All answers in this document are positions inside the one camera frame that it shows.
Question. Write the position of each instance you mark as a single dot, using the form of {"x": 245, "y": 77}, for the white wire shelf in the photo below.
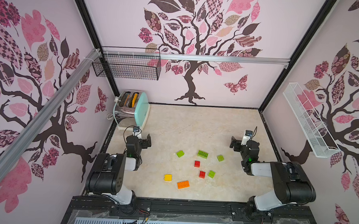
{"x": 304, "y": 104}

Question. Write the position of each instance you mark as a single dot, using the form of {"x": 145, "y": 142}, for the black wire basket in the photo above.
{"x": 129, "y": 63}

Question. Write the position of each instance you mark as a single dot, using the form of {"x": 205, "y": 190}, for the red lego brick lower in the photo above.
{"x": 202, "y": 174}

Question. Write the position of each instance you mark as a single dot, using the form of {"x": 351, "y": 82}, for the red lego brick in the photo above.
{"x": 197, "y": 164}
{"x": 202, "y": 174}

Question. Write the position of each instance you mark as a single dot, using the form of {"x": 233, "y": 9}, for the small green lego brick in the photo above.
{"x": 211, "y": 174}
{"x": 220, "y": 158}
{"x": 180, "y": 153}

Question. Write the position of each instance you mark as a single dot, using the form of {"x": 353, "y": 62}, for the long green lego brick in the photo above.
{"x": 202, "y": 154}

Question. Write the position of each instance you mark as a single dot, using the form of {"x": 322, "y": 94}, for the red lego brick upper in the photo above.
{"x": 197, "y": 164}

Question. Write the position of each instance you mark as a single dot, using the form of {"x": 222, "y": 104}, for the yellow lego brick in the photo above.
{"x": 168, "y": 178}

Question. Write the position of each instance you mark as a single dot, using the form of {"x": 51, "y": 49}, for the mint green toaster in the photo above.
{"x": 131, "y": 108}

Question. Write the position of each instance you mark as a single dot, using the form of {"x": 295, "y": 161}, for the orange long lego brick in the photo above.
{"x": 183, "y": 184}

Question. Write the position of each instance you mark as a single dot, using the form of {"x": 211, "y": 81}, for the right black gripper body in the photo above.
{"x": 237, "y": 145}

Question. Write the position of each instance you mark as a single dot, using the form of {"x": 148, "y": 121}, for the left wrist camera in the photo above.
{"x": 137, "y": 131}

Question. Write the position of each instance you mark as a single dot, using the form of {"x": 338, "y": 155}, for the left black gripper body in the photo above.
{"x": 142, "y": 145}

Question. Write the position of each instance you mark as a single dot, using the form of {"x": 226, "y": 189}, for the aluminium frame bar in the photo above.
{"x": 193, "y": 57}
{"x": 11, "y": 155}

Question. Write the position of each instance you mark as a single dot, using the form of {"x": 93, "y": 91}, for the aluminium frame bar back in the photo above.
{"x": 193, "y": 57}

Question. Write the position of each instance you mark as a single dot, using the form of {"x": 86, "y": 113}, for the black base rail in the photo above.
{"x": 182, "y": 210}

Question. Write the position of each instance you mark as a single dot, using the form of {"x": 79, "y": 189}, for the aluminium frame bar left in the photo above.
{"x": 11, "y": 155}

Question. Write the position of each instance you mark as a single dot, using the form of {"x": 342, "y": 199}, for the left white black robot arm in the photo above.
{"x": 107, "y": 174}

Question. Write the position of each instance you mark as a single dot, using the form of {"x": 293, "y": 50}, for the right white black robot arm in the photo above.
{"x": 291, "y": 185}

